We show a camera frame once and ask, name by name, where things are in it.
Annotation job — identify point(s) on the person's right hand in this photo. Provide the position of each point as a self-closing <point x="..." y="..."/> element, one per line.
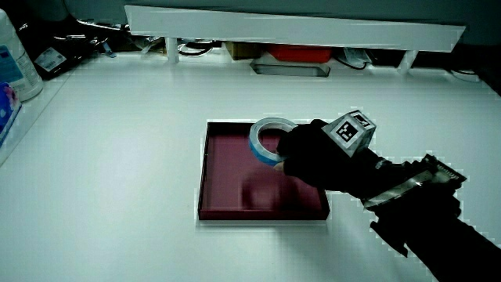
<point x="313" y="160"/>

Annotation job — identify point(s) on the blue tape roll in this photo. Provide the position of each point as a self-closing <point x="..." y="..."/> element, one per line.
<point x="256" y="150"/>

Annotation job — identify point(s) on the maroon square tray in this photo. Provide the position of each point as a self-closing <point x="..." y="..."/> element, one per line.
<point x="235" y="184"/>

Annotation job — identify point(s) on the person's right forearm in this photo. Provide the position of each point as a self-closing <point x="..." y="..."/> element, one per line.
<point x="438" y="231"/>

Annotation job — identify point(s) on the red box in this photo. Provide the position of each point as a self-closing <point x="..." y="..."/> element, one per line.
<point x="300" y="53"/>

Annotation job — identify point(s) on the clear plastic bag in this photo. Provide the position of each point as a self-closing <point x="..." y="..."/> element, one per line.
<point x="355" y="56"/>

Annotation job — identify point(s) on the brown cardboard box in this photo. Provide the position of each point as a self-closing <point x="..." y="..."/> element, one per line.
<point x="244" y="50"/>

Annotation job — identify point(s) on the white raised shelf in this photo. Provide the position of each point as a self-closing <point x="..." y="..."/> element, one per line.
<point x="289" y="29"/>

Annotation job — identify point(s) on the black bag with white label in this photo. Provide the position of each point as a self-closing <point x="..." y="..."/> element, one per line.
<point x="55" y="47"/>

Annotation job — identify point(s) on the white plastic bottle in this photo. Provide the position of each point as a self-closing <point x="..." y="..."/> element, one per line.
<point x="17" y="66"/>

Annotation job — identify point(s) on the blue printed packet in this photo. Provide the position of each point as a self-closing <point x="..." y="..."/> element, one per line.
<point x="7" y="109"/>

